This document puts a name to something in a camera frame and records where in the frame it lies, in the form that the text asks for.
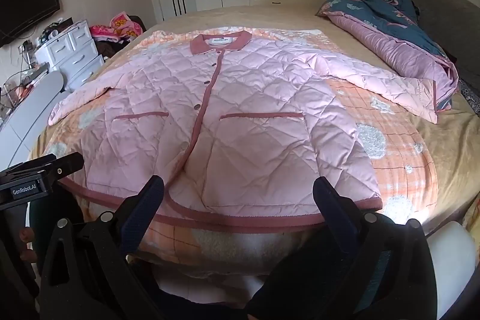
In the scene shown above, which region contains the orange plaid fleece blanket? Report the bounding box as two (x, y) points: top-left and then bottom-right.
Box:
(37, 28), (439, 268)

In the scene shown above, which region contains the dark clothes pile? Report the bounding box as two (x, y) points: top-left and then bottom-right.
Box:
(94, 16), (147, 60)

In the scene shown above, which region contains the cluttered side desk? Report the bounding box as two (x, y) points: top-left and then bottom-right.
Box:
(0, 63), (49, 126)

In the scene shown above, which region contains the white rounded table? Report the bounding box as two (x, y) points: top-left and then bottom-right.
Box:
(0, 70), (65, 171)

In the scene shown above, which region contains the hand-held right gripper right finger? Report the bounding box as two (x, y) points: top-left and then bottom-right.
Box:
(312, 177), (438, 320)

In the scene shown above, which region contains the white drawer cabinet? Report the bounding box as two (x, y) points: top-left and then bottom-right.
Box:
(34, 20), (106, 93)

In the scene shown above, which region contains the beige bed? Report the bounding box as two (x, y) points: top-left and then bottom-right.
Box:
(30, 5), (480, 268)

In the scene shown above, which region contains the blue floral quilt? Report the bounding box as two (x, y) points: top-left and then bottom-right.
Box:
(315, 0), (460, 114)

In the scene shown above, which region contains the pink cartoon blanket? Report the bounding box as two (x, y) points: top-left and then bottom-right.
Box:
(89, 12), (144, 40)

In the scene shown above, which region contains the pink quilted jacket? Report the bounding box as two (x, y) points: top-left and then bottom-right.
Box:
(48, 28), (439, 227)

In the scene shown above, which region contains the black television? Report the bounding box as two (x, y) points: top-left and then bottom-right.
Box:
(0, 0), (61, 48)

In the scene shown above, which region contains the dark patterned pillow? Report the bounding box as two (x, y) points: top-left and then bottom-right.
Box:
(458, 78), (480, 105)

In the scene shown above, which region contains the person's left hand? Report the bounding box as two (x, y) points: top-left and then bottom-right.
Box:
(20, 227), (39, 265)

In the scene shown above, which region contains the grey upholstered headboard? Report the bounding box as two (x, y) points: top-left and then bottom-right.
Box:
(365, 0), (480, 88)

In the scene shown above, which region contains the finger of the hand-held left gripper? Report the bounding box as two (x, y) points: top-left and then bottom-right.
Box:
(45, 152), (85, 181)

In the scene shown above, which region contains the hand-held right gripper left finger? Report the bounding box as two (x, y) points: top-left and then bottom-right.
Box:
(39, 175), (166, 320)

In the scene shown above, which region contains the white rounded object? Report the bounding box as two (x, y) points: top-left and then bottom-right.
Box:
(427, 220), (475, 309)

